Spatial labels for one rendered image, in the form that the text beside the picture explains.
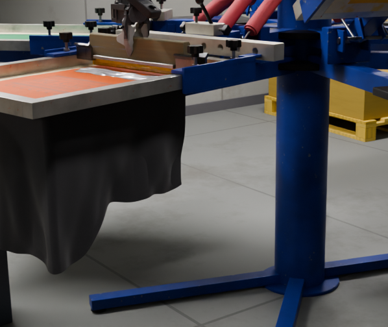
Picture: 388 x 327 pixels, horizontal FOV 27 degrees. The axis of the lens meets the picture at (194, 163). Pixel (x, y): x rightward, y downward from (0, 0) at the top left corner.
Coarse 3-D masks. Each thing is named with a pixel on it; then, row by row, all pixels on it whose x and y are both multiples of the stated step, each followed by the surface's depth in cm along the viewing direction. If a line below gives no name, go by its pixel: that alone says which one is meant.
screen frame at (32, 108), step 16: (0, 64) 240; (16, 64) 242; (32, 64) 246; (48, 64) 250; (64, 64) 255; (80, 64) 260; (144, 80) 208; (160, 80) 210; (176, 80) 215; (0, 96) 190; (16, 96) 190; (48, 96) 189; (64, 96) 189; (80, 96) 192; (96, 96) 195; (112, 96) 199; (128, 96) 203; (144, 96) 207; (16, 112) 186; (32, 112) 182; (48, 112) 185; (64, 112) 189
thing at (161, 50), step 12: (96, 36) 251; (108, 36) 248; (96, 48) 253; (108, 48) 249; (120, 48) 245; (144, 48) 238; (156, 48) 234; (168, 48) 231; (180, 48) 228; (144, 60) 239; (156, 60) 235; (168, 60) 232
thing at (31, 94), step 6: (138, 72) 244; (144, 72) 244; (150, 72) 243; (108, 78) 234; (114, 78) 234; (120, 78) 234; (24, 96) 209; (30, 96) 209; (36, 96) 208; (42, 96) 208
